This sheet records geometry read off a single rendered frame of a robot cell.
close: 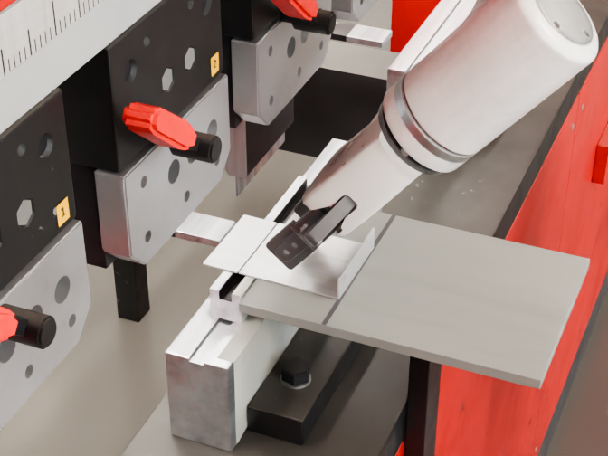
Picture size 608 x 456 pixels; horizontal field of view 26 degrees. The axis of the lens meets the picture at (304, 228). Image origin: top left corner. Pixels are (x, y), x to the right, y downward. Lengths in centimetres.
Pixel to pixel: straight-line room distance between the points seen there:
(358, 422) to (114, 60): 52
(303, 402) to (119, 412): 139
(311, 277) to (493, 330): 17
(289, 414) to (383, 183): 24
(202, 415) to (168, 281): 170
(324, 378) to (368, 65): 67
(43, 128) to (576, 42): 41
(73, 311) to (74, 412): 175
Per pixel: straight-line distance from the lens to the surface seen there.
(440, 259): 118
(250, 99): 100
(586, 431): 253
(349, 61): 177
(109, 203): 84
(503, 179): 154
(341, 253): 118
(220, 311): 115
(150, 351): 266
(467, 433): 157
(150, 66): 83
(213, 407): 114
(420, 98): 101
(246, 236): 120
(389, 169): 103
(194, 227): 121
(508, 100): 98
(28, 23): 70
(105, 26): 77
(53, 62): 73
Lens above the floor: 168
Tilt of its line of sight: 34 degrees down
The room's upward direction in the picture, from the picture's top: straight up
